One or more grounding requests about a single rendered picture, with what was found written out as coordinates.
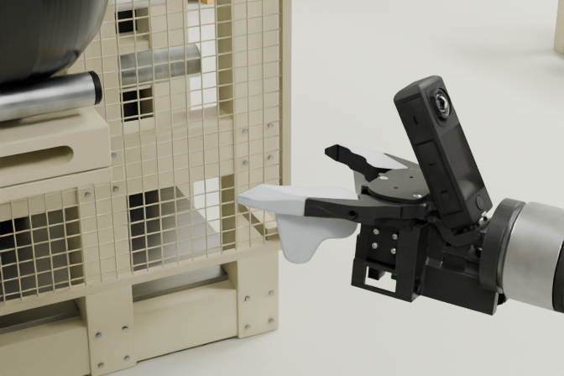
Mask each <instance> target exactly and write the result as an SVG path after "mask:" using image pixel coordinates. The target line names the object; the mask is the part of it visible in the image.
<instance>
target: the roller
mask: <svg viewBox="0 0 564 376"><path fill-rule="evenodd" d="M101 100H102V85H101V82H100V79H99V76H98V74H97V73H96V72H95V71H94V70H90V71H83V72H77V73H72V74H67V75H62V76H52V77H46V78H41V79H36V80H31V81H20V82H15V83H10V84H5V85H0V122H2V121H7V120H13V119H18V118H26V117H32V116H37V115H41V114H46V113H52V112H61V111H65V110H71V109H76V108H81V107H89V106H93V105H97V104H99V103H100V101H101Z"/></svg>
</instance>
